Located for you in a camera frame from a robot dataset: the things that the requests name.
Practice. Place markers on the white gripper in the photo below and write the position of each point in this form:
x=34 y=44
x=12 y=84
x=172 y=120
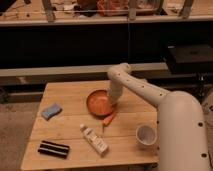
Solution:
x=114 y=91

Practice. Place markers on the orange ceramic bowl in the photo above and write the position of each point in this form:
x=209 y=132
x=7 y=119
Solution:
x=99 y=104

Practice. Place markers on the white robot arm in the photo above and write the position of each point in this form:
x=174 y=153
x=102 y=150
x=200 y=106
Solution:
x=181 y=130

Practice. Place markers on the orange carrot toy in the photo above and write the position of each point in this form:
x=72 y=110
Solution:
x=109 y=119

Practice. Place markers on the white paper cup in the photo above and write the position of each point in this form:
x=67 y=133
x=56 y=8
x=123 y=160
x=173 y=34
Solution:
x=146 y=135

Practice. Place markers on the white tube bottle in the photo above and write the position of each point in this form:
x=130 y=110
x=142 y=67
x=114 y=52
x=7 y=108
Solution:
x=94 y=140

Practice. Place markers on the blue sponge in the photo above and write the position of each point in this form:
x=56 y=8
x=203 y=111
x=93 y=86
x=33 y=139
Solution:
x=51 y=111

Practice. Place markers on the black rectangular case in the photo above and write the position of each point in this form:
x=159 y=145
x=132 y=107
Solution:
x=54 y=149

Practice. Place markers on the black box on right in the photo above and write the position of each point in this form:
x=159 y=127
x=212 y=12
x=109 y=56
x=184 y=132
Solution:
x=190 y=59

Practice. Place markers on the orange object on shelf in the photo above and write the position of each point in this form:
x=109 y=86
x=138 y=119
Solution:
x=112 y=7

